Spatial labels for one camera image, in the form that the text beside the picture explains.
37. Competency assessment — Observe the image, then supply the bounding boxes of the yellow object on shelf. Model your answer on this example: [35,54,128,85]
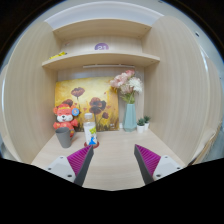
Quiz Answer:
[49,51,67,60]

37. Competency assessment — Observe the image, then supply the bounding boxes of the red round coaster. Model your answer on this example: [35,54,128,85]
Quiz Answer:
[84,142,100,149]

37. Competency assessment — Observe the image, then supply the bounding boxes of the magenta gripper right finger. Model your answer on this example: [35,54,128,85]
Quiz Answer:
[134,145,161,184]

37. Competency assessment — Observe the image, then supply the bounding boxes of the under-shelf light bar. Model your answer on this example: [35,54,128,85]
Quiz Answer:
[83,64,135,69]

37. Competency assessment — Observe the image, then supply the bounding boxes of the small potted plant left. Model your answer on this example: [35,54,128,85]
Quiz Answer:
[137,118,145,133]

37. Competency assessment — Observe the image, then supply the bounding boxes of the wooden desk hutch shelf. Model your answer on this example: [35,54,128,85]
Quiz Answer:
[0,16,223,164]

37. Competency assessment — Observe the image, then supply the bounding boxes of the small potted plant right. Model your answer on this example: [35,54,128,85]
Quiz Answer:
[144,115,151,130]

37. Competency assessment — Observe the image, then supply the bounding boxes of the pink white flower bouquet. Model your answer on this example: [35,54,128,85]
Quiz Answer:
[110,70,143,104]

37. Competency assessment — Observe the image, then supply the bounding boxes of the purple number sticker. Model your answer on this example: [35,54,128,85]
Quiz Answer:
[94,43,109,50]

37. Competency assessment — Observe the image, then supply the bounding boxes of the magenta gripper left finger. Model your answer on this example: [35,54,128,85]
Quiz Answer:
[67,146,94,186]

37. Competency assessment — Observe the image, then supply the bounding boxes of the clear plastic water bottle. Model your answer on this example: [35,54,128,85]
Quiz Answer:
[83,113,98,145]

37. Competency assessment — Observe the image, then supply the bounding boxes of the small potted plant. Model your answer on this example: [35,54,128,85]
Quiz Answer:
[144,115,151,130]
[137,118,145,133]

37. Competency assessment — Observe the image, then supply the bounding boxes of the poppy flower painting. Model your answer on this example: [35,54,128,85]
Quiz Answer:
[55,77,119,131]

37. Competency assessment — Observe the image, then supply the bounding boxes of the light blue vase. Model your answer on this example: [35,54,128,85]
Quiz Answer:
[123,104,137,132]

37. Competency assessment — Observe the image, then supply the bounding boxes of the red fox plush toy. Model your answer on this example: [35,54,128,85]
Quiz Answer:
[53,103,79,136]

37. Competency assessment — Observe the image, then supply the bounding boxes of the grey mug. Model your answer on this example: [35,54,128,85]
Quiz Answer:
[55,127,71,148]

